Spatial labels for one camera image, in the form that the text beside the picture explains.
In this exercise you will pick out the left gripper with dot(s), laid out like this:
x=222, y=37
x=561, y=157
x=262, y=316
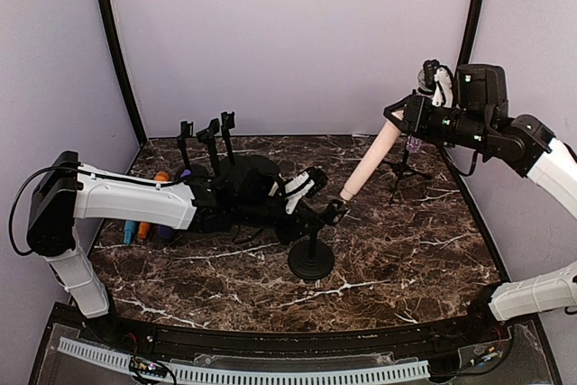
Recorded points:
x=294, y=229

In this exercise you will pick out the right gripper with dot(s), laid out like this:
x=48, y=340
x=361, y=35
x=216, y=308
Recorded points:
x=416, y=119

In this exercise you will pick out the pale pink toy microphone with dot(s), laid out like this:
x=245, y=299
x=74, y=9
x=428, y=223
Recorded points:
x=380, y=147

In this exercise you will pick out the silver glitter microphone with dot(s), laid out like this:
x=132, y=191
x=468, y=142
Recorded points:
x=421, y=83

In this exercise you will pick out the black stand of pink microphone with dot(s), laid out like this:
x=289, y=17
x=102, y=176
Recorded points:
x=312, y=261

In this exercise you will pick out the black shock mount tripod stand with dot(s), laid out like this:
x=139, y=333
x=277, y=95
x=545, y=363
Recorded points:
x=402, y=170

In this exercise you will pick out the black stand of orange microphone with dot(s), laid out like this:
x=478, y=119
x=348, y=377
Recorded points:
x=227, y=125

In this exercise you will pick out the black stand of purple microphone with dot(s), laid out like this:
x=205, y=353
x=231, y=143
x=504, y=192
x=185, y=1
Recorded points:
x=207, y=137

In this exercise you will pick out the purple toy microphone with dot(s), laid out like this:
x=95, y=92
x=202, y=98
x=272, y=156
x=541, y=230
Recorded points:
x=167, y=233

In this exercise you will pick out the black stand of blue microphone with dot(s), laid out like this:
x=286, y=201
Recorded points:
x=186, y=130

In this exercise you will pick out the orange toy microphone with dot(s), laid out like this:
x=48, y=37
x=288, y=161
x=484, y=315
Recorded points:
x=144, y=229

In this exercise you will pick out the blue toy microphone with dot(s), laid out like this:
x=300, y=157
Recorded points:
x=130, y=230

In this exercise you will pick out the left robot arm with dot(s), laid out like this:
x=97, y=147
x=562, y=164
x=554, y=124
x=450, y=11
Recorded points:
x=243, y=190

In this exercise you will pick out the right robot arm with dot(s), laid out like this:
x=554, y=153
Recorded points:
x=479, y=120

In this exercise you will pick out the right black corner post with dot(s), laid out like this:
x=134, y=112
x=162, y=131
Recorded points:
x=470, y=31

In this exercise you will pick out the black corner post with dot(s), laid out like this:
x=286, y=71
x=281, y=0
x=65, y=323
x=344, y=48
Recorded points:
x=470, y=31
x=120, y=70

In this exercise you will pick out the black front rail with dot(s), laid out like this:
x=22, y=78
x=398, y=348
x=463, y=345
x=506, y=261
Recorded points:
x=438, y=339

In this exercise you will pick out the white slotted cable duct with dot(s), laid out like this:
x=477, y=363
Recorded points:
x=219, y=369

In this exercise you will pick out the left black corner post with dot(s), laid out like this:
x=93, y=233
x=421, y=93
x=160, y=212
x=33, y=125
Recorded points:
x=120, y=70

